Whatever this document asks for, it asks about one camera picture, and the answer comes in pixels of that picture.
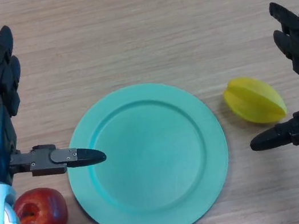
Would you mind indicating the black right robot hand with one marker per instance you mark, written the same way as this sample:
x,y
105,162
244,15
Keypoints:
x,y
298,33

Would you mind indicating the yellow starfruit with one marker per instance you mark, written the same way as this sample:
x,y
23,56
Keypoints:
x,y
255,102

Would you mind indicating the green round plate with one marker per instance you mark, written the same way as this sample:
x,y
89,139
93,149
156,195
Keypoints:
x,y
147,164

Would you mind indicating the red apple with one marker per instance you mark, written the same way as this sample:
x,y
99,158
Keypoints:
x,y
46,214

